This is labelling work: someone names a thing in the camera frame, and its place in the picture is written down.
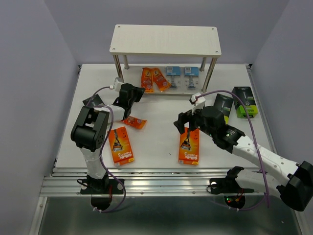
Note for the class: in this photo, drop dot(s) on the left black green razor box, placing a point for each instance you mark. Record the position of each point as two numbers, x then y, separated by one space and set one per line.
93 101

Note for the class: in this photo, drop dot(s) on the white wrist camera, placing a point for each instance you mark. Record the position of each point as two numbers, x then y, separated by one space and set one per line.
116 86
198 102

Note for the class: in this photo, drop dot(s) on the orange gillette fusion pack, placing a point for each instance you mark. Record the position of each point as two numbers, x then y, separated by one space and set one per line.
189 147
120 147

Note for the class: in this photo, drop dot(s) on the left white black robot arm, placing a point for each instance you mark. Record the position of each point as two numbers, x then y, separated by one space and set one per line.
90 132

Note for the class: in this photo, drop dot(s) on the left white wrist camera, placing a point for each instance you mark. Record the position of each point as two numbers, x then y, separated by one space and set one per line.
116 86

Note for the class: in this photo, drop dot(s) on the far right black green box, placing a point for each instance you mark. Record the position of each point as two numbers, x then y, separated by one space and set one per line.
245 94

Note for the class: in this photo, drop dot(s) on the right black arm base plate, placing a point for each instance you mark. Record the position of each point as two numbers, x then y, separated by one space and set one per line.
227 184

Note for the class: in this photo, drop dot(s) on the white two-tier shelf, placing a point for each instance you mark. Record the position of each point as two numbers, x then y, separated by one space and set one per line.
166 40

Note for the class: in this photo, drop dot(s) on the right orange Gillette Fusion pack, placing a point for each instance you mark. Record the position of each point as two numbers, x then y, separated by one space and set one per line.
189 147

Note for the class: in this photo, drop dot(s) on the blue clear razor blister pack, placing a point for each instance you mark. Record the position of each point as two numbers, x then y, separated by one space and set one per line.
173 73

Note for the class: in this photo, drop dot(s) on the black green razor box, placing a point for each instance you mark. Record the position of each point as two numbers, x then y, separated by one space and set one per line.
93 101
224 104

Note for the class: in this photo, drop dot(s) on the aluminium rail frame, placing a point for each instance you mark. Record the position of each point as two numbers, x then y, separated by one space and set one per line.
163 196

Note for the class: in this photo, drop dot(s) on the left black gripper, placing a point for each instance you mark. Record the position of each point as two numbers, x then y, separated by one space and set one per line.
139 91

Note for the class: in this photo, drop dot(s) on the left orange Gillette Fusion pack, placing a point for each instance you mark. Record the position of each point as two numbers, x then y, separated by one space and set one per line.
120 147

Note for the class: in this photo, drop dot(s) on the orange BIC razor bag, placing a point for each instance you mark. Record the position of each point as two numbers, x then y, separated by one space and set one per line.
134 122
162 83
147 80

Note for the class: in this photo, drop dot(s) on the middle black green razor box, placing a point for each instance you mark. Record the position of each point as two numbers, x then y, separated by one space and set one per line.
224 104

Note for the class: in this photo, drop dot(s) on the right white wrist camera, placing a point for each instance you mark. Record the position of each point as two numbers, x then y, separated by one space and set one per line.
198 102

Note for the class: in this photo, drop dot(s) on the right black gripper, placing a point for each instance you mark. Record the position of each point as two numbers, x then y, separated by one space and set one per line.
184 117

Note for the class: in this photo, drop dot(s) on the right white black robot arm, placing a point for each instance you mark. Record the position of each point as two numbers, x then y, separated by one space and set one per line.
288 180

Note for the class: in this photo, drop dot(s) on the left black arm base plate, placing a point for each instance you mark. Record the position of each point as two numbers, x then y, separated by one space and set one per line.
91 186

